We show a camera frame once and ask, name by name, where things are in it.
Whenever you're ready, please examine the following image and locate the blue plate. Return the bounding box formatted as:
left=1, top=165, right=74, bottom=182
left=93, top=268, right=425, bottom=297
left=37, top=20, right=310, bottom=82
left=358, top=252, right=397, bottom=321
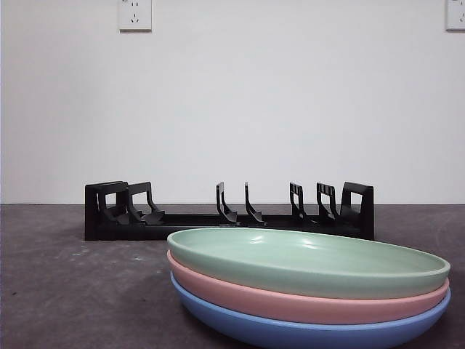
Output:
left=169, top=278, right=451, bottom=348

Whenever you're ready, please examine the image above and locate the black plate rack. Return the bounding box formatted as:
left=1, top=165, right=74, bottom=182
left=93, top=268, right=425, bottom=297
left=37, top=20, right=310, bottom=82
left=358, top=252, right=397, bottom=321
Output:
left=84, top=180, right=375, bottom=241

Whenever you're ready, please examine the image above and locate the pink plate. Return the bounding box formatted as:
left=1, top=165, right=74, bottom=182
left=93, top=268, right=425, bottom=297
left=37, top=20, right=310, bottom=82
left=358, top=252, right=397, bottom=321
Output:
left=166, top=250, right=451, bottom=325

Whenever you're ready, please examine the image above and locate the white wall socket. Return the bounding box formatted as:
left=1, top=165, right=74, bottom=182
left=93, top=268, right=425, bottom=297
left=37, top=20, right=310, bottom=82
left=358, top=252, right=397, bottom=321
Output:
left=445, top=0, right=465, bottom=32
left=118, top=0, right=153, bottom=33

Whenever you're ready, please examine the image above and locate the green plate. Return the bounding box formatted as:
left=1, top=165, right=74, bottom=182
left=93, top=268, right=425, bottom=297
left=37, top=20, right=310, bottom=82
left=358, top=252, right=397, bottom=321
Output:
left=166, top=228, right=452, bottom=300

